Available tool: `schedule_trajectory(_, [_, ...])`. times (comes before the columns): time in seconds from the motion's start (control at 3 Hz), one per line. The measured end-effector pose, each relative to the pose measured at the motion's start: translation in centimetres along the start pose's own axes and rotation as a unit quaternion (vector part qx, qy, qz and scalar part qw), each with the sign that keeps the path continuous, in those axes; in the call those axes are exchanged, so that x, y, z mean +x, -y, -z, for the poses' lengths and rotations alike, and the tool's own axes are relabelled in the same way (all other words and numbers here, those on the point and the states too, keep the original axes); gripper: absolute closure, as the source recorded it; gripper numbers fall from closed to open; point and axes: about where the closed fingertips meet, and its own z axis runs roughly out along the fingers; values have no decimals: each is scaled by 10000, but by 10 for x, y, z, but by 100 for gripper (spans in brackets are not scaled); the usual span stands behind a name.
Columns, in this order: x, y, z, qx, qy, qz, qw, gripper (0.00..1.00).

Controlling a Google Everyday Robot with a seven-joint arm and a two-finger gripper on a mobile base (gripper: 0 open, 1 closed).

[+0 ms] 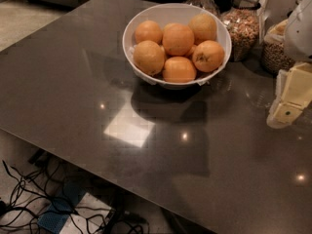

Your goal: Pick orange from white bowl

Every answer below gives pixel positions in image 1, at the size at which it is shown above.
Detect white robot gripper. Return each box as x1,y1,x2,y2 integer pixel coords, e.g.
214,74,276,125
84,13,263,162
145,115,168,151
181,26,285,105
276,0,312,110

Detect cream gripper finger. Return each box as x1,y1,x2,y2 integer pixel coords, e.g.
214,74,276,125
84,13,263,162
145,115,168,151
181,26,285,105
266,98,307,129

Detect white bowl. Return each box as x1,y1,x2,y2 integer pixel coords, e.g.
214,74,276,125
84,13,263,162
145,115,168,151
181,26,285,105
122,3,232,90

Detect glass jar of grains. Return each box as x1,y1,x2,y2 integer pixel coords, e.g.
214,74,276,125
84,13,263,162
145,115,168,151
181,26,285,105
260,19,294,75

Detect glass jar of nuts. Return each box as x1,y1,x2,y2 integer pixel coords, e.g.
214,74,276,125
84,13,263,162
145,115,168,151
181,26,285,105
221,0,261,61

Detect orange right with stem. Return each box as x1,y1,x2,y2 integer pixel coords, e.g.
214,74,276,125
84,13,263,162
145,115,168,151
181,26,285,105
192,40,225,72

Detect orange back right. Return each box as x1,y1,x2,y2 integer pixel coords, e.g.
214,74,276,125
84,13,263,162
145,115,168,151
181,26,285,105
188,14,217,45

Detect orange front centre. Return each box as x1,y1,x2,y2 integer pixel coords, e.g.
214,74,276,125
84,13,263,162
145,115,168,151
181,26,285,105
162,57,197,83

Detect orange centre top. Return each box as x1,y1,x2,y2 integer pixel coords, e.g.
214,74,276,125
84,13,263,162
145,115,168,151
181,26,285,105
162,23,194,56

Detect orange front left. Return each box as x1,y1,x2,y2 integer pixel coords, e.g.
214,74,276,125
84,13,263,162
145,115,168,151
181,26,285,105
133,40,165,76

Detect orange back left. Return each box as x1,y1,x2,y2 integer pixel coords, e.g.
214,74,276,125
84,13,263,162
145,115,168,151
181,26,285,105
135,20,163,44

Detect blue box on floor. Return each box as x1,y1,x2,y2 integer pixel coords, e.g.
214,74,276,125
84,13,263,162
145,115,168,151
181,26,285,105
38,182,86,234

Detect black cables on floor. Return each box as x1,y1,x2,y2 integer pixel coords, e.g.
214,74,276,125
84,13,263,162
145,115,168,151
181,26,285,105
0,159,150,234

